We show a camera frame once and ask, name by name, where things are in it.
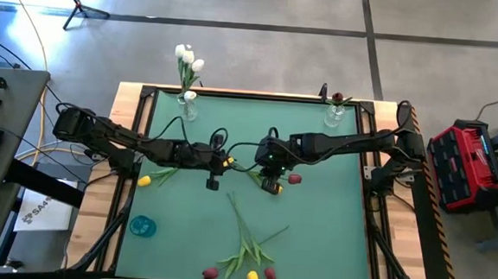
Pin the black table clamp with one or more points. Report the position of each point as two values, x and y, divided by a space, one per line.
323 90

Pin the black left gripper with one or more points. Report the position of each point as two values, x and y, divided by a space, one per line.
204 156

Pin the teal glass vase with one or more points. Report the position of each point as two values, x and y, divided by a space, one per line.
142 227

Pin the grey desk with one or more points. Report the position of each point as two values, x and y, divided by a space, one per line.
22 99

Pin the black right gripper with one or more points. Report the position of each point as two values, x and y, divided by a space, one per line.
274 152

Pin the small silver mounting plate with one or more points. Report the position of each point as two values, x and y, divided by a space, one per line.
369 173

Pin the black tripod stand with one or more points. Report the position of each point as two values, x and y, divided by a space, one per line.
78 5

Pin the green table mat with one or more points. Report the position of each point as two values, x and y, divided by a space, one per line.
191 231

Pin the white artificial tulip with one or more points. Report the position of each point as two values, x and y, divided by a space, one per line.
189 95
179 50
197 65
188 57

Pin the clear glass vase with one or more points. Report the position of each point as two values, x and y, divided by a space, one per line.
334 116
190 112

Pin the red and black tool case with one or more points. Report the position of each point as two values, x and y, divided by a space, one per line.
463 170

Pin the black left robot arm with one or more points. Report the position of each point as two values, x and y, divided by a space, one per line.
115 133

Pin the black beam hazard stripes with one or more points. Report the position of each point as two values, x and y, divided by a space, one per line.
428 219

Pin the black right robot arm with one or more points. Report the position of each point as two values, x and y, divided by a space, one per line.
344 143

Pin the white paper sheet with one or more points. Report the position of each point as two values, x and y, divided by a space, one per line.
49 214

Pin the black desk beam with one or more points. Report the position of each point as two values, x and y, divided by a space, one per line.
43 183

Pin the small black floor object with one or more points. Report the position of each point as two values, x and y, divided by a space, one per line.
14 264

